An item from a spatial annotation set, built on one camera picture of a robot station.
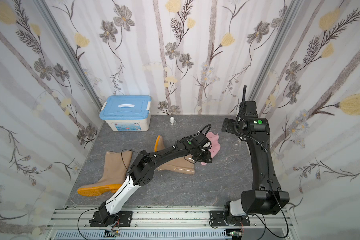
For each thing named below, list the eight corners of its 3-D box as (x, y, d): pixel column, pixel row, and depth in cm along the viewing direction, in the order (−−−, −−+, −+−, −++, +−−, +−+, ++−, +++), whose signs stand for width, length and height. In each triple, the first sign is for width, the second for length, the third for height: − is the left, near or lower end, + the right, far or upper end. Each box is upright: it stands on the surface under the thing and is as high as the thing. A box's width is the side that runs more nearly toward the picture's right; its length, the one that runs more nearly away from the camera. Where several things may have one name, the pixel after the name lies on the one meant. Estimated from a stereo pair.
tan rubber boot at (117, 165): (84, 196, 83) (77, 192, 78) (100, 155, 100) (95, 149, 94) (121, 196, 83) (117, 192, 78) (132, 155, 100) (129, 149, 94)
